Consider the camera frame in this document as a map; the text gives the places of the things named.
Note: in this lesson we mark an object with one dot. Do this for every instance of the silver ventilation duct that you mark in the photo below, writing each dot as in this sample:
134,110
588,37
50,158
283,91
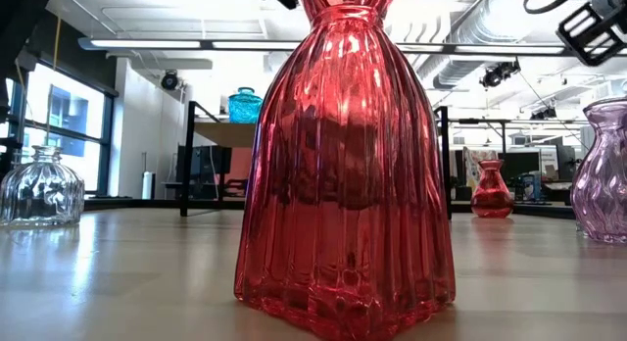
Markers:
455,71

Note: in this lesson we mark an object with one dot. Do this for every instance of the black ceiling track spotlight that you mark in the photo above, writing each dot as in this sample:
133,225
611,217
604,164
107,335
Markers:
492,76

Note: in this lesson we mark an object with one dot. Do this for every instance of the black computer monitor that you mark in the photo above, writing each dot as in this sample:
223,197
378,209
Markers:
519,164

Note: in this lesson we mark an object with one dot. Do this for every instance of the colourful patterned cloth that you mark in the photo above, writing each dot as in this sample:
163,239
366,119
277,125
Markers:
469,172

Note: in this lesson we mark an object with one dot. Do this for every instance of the clear squat ribbed glass vase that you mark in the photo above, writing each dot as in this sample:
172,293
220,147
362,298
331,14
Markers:
41,194

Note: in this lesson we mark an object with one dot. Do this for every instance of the blue squat embossed glass vase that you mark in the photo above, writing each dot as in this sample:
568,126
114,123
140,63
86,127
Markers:
244,108

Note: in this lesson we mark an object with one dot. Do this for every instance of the black table edge rail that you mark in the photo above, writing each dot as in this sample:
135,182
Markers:
147,204

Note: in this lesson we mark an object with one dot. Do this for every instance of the small black ceiling spotlight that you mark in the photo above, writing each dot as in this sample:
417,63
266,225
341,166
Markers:
544,113

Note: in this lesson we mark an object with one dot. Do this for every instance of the dark window frame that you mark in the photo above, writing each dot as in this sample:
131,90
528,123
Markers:
105,135

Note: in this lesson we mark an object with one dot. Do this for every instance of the white cylinder bin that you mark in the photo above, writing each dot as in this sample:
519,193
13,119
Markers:
148,185

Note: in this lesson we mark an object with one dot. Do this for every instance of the small red glass vase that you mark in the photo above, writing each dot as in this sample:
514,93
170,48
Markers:
491,196

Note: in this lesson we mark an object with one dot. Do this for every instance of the purple wavy glass vase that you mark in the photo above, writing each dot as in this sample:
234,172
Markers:
602,184

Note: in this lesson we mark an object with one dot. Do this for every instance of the black ceiling camera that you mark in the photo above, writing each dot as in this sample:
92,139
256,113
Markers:
170,81

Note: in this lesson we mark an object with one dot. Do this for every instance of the blue box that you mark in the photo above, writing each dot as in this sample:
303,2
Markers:
531,186

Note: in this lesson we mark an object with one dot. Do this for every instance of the dark monitor screen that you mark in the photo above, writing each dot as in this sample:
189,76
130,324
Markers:
203,164

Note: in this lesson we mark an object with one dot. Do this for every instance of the large red ribbed glass vase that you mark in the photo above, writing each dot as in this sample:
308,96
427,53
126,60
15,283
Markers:
343,184

